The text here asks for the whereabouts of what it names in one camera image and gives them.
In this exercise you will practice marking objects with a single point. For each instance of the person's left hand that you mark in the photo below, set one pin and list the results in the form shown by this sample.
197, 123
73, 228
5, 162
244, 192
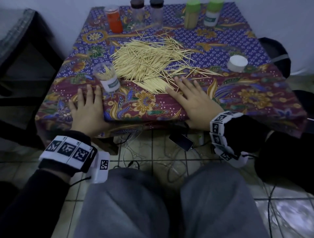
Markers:
88, 115

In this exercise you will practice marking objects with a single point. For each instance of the person's right hand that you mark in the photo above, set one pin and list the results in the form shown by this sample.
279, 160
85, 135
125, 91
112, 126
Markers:
198, 107

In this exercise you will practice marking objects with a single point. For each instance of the person's right little finger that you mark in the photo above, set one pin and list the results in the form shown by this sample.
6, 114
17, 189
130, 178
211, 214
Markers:
199, 87

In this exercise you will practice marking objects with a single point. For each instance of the person's left little finger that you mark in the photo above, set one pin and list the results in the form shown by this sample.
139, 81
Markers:
72, 106

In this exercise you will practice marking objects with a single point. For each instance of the person's left thumb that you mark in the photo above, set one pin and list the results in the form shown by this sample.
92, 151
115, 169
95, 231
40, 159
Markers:
104, 128

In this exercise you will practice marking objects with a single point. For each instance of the person's right thumb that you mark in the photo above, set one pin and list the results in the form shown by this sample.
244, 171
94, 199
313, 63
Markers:
190, 123

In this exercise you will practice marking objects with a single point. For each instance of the person's right middle finger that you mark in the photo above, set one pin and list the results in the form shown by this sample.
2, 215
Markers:
179, 85

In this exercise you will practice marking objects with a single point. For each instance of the person's left middle finger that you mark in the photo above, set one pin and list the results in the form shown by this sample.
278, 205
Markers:
90, 93

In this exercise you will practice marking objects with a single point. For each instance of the person's right forearm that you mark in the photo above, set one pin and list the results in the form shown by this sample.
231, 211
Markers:
274, 147

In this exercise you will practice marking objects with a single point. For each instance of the person's left forearm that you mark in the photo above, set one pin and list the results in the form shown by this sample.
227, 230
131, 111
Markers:
32, 198

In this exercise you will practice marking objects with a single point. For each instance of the floral batik tablecloth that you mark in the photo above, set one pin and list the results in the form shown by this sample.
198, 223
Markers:
171, 103

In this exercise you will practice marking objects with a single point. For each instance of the black smartphone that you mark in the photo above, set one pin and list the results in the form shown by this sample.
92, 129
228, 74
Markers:
182, 142

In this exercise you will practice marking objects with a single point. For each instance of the open clear toothpick jar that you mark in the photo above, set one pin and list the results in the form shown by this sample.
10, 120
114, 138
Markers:
108, 76

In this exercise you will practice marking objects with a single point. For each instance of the right wrist marker band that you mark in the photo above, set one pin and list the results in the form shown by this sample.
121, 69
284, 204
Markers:
219, 132

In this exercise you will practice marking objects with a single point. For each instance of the wrist marker band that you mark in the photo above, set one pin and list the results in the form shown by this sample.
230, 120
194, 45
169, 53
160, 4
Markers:
66, 152
219, 132

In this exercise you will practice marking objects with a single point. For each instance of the pile of wooden toothpicks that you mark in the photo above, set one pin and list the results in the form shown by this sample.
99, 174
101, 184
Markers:
147, 61

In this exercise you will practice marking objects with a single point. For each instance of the left wrist marker band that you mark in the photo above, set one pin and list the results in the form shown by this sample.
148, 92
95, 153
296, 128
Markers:
66, 152

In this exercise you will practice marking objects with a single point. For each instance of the white jar lid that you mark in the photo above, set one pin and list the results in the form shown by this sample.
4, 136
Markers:
237, 63

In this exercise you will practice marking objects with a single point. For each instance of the green-lid jar of toothpicks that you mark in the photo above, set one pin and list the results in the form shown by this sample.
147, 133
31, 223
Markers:
192, 16

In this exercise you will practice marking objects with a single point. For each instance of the dark wicker-top side table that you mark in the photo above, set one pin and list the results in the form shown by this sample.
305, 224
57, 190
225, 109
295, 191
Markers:
22, 56

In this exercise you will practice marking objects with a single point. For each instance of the green-lid jar with white label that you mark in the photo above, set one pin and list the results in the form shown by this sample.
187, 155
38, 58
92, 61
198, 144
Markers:
213, 14

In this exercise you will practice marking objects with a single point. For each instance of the clear jar with dark lid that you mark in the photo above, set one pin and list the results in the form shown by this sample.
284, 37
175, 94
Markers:
138, 13
157, 13

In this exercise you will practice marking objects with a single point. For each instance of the orange jar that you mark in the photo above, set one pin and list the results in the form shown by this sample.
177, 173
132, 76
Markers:
114, 19

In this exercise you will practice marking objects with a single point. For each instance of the black backpack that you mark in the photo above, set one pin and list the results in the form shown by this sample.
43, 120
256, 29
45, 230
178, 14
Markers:
276, 55

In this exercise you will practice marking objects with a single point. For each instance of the person's grey trousers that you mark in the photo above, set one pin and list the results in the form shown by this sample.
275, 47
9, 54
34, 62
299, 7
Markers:
137, 206

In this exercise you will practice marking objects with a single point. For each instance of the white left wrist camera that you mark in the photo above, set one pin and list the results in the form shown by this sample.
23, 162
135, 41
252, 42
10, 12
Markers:
100, 168

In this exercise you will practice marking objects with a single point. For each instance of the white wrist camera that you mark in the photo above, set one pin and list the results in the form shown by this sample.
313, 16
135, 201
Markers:
100, 168
241, 159

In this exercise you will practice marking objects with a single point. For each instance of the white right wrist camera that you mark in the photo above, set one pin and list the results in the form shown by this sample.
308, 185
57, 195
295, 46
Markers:
241, 159

